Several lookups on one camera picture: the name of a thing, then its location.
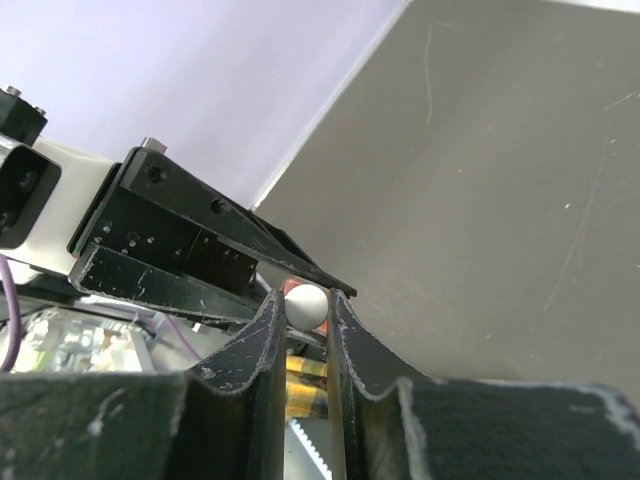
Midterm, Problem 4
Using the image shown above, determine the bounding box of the slotted cable duct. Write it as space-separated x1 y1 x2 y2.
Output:
284 419 332 479

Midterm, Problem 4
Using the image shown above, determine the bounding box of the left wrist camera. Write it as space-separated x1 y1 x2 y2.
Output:
1 86 116 275

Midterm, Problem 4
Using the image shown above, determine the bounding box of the white nail polish cap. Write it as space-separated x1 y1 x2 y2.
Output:
284 283 330 331

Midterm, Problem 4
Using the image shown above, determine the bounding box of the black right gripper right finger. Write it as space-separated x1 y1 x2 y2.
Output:
327 290 639 479

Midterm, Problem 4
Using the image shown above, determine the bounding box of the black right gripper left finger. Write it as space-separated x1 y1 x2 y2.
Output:
1 290 286 479

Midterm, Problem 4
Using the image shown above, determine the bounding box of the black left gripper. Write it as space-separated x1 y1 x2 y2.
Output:
67 147 357 326

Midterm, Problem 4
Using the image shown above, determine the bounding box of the yellow plaid sleeve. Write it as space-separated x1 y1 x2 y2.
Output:
285 356 329 419

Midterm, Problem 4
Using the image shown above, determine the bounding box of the pink nail polish bottle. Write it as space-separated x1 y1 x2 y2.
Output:
280 277 334 334

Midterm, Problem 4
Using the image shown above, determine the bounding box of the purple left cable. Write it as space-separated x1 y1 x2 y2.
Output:
0 254 201 374

